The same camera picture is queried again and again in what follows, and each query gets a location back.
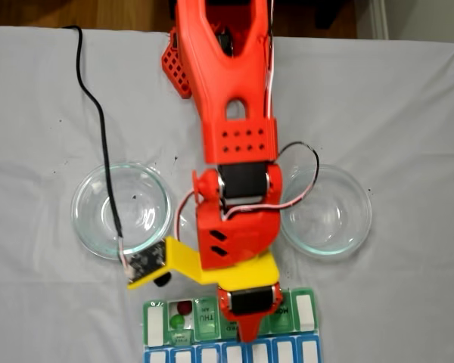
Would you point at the red candy ball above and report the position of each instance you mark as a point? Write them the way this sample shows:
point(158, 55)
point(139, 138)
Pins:
point(184, 306)

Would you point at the green candy ball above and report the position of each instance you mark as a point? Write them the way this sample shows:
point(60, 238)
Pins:
point(177, 321)

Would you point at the weekly pill organizer box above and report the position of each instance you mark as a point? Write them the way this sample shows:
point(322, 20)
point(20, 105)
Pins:
point(206, 325)

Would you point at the clear glass bowl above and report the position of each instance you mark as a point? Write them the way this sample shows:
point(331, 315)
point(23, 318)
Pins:
point(94, 242)
point(325, 246)

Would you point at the white tablecloth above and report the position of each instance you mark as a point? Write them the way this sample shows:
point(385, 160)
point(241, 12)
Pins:
point(401, 113)

